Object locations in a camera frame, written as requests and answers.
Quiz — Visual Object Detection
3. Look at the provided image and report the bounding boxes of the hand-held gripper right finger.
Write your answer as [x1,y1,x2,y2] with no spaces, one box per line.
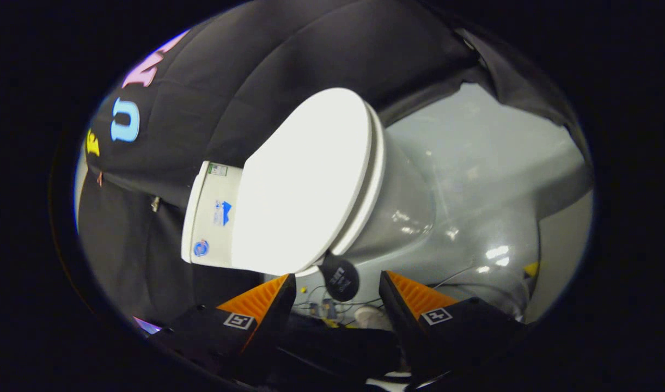
[379,271,529,384]

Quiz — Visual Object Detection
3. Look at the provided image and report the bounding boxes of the tangled thin cables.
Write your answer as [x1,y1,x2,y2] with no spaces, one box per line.
[302,283,355,324]

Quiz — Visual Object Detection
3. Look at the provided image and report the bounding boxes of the white round object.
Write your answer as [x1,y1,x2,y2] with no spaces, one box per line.
[354,305,393,330]

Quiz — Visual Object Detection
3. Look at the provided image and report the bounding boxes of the white ceramic toilet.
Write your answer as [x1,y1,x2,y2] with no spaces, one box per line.
[181,102,437,278]

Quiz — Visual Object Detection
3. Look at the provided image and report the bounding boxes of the black pull strap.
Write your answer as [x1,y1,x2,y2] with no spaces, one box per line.
[319,253,360,303]

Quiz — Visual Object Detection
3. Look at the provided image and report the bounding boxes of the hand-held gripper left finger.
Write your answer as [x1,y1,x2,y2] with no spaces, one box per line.
[147,273,297,384]

